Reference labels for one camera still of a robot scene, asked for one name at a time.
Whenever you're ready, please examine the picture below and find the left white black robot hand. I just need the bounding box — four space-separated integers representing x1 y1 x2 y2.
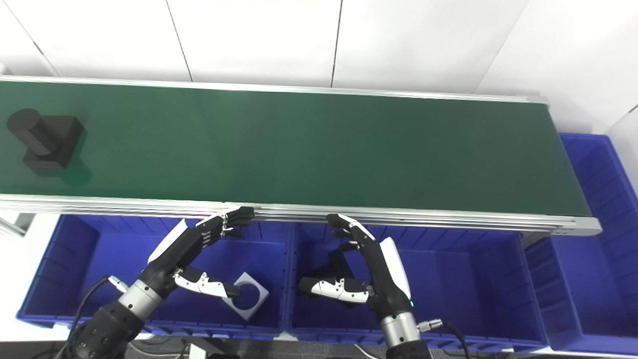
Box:
142 206 256 300

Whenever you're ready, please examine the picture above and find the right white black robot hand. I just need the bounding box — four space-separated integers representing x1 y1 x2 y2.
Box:
298 213 413 320

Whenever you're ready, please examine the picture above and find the black cylinder block part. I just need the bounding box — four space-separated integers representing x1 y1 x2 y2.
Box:
6 108 84 174

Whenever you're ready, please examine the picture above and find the blue plastic bin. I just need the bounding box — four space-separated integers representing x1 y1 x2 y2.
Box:
523 132 638 356
284 222 549 352
16 214 292 335

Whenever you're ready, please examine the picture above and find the grey square part with hole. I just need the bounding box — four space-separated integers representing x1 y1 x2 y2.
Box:
222 272 270 321

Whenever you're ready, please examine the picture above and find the aluminium conveyor leg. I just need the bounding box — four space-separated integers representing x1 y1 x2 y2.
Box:
0 212 33 237

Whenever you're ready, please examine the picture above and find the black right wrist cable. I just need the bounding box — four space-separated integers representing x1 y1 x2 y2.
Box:
418 319 472 359

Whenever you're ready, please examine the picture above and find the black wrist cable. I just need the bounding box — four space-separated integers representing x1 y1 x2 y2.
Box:
52 275 130 359
418 319 472 359

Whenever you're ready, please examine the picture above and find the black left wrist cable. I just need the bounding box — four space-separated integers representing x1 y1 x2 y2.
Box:
52 275 130 359

